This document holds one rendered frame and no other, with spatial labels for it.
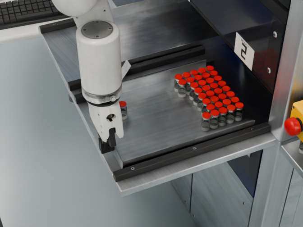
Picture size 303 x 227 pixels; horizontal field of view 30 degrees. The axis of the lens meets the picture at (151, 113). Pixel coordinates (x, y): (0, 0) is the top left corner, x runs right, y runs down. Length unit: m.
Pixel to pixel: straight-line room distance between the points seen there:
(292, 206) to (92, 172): 1.08
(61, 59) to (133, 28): 0.25
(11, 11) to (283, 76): 1.01
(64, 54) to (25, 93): 1.28
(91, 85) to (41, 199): 1.33
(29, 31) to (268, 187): 0.91
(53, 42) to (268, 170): 0.71
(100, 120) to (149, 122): 0.24
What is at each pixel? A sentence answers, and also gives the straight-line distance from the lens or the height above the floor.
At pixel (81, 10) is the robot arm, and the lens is 1.02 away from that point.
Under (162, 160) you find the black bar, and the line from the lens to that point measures 1.29.
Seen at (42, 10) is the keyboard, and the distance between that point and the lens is 1.93.
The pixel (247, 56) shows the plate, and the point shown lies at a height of 1.02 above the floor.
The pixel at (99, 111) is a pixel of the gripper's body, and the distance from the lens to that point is 1.17.
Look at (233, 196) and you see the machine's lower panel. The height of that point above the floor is 0.51.
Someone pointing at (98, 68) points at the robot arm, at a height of 1.18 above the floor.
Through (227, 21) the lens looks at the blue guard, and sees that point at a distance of 1.45.
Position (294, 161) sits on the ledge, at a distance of 1.35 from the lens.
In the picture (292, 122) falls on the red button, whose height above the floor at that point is 1.01.
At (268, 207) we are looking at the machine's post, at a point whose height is 0.63.
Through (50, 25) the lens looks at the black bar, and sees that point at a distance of 1.72.
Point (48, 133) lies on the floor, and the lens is 2.66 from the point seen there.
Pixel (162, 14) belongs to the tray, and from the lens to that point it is 1.78.
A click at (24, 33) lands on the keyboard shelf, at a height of 0.80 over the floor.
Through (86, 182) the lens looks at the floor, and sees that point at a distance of 2.44.
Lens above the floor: 1.86
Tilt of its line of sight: 43 degrees down
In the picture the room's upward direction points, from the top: straight up
